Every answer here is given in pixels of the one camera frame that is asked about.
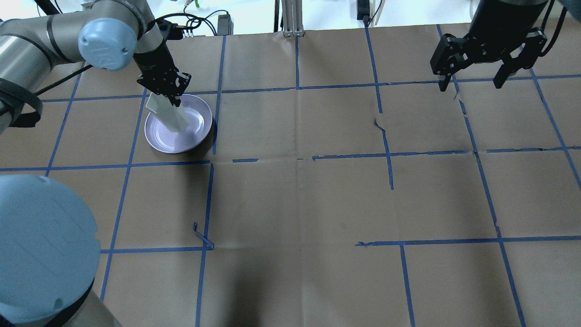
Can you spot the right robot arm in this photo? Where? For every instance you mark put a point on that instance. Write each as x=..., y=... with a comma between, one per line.
x=510, y=31

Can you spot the lavender round plate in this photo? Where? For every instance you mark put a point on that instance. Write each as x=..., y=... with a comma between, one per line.
x=200, y=119

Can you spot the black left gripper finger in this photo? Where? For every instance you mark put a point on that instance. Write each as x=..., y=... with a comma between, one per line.
x=175, y=100

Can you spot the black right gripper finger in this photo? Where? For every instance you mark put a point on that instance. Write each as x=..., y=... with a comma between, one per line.
x=506, y=70
x=444, y=78

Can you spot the black power adapter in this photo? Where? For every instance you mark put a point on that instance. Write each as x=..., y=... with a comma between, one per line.
x=225, y=25

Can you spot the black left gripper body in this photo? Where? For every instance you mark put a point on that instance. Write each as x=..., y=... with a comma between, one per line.
x=153, y=62

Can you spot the aluminium frame post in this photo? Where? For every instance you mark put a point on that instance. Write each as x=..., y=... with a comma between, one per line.
x=292, y=18

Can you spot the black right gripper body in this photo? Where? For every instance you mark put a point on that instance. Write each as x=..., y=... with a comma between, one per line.
x=491, y=42

